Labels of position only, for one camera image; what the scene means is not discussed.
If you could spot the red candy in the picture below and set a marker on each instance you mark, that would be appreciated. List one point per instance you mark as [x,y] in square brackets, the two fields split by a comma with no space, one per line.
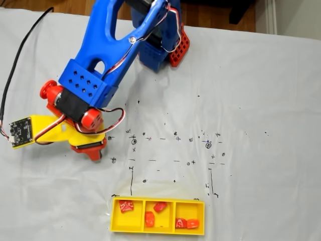
[180,223]
[126,207]
[159,207]

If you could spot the orange candy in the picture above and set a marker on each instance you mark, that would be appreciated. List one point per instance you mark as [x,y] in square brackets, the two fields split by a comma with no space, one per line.
[149,219]
[193,224]

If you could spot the yellow three-compartment box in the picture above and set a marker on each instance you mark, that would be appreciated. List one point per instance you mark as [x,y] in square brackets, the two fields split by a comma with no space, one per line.
[128,223]

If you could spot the white plastic table cover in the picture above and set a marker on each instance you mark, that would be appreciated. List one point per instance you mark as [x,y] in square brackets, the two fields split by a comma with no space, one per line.
[263,100]

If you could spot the camera board in yellow mount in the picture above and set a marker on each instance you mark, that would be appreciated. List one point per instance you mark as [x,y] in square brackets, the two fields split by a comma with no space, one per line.
[21,131]

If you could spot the white wall baseboard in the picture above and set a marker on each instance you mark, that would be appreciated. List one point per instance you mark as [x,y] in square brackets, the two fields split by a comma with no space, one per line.
[270,15]

